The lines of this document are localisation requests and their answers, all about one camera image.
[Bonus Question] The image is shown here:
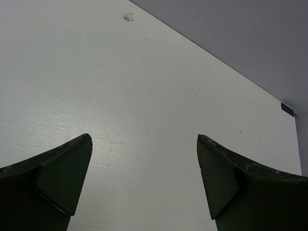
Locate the small white scrap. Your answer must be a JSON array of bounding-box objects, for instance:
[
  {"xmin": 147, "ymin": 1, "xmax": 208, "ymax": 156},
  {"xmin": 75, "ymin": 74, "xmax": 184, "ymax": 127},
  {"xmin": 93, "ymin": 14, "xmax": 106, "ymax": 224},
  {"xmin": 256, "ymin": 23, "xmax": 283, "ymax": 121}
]
[{"xmin": 123, "ymin": 13, "xmax": 133, "ymax": 22}]

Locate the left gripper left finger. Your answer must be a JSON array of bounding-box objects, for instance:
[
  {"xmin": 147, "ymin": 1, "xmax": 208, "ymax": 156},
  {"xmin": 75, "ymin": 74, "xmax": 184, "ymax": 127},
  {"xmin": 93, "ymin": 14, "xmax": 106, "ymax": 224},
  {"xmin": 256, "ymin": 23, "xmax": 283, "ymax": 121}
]
[{"xmin": 0, "ymin": 134, "xmax": 92, "ymax": 231}]

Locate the right blue table sticker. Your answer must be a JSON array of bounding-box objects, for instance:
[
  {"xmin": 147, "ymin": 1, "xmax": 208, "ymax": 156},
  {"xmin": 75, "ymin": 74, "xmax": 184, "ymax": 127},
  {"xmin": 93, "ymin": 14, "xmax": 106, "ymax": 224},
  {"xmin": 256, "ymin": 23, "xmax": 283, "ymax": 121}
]
[{"xmin": 281, "ymin": 102, "xmax": 295, "ymax": 117}]

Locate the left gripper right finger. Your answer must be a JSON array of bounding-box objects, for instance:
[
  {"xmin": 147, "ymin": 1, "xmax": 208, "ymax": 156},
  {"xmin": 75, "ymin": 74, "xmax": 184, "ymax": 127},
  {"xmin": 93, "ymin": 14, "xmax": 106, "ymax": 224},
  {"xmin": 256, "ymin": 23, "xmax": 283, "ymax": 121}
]
[{"xmin": 197, "ymin": 135, "xmax": 308, "ymax": 231}]

